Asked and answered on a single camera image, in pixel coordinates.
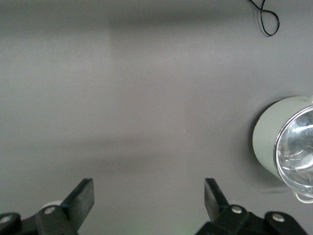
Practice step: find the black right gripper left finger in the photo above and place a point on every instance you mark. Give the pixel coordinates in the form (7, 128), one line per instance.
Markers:
(78, 205)

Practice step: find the glass pot lid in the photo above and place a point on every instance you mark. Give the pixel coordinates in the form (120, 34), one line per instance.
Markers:
(296, 151)

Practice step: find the grey-green cooking pot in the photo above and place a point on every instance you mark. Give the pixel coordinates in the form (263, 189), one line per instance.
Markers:
(266, 137)

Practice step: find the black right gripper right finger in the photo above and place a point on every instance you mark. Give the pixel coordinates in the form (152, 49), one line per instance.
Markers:
(215, 208)

